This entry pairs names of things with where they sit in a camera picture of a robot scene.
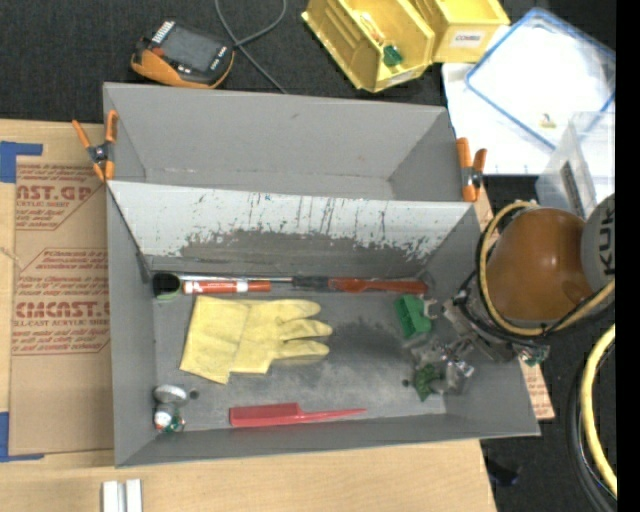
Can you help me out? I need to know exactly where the silver oval metal thing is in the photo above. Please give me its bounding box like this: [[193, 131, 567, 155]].
[[152, 383, 189, 405]]

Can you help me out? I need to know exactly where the brown cardboard board red print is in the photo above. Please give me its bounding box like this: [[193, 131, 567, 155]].
[[0, 118, 556, 464]]

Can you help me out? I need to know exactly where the green cup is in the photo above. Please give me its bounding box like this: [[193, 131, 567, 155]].
[[152, 272, 182, 301]]

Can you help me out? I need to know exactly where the red comb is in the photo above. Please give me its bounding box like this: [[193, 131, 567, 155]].
[[228, 402, 369, 429]]

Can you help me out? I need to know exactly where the orange and white marker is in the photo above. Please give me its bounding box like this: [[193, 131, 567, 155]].
[[182, 279, 273, 296]]

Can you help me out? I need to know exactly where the dark green leafy toy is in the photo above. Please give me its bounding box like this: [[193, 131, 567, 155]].
[[413, 363, 445, 402]]

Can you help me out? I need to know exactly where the small white green red toy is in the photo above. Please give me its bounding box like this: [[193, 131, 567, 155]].
[[152, 405, 187, 434]]

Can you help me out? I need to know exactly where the yellow rubber glove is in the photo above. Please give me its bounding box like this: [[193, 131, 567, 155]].
[[178, 294, 334, 386]]

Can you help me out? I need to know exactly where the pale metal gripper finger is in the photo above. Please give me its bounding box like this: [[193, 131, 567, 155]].
[[433, 360, 476, 396], [411, 339, 459, 370]]

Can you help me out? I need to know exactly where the red handled screwdriver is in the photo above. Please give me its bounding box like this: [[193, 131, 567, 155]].
[[177, 272, 430, 297]]

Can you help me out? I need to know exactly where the grey metal bin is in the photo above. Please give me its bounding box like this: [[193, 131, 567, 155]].
[[102, 82, 542, 469]]

